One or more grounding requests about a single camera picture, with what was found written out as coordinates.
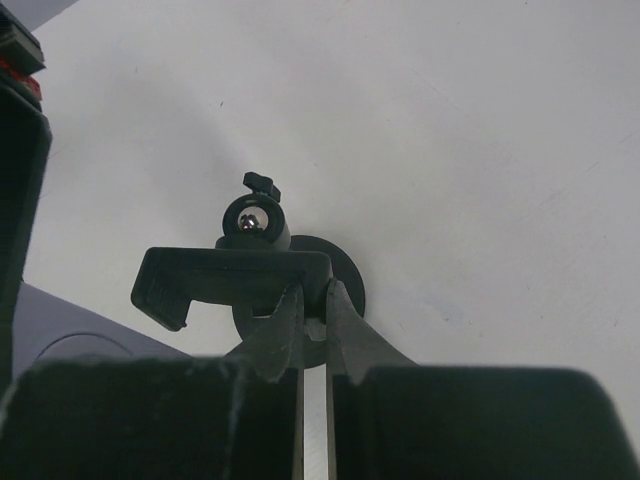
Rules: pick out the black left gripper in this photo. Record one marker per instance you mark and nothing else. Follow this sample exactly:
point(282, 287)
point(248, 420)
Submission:
point(25, 142)

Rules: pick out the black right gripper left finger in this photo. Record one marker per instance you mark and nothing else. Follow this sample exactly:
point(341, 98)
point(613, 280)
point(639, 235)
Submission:
point(238, 416)

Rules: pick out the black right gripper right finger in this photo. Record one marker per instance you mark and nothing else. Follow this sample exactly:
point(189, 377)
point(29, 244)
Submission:
point(390, 418)

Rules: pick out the black phone stand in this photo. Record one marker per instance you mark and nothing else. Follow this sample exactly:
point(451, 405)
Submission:
point(248, 269)

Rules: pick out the phone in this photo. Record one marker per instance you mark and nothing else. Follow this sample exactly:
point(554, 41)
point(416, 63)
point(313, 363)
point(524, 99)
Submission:
point(46, 327)

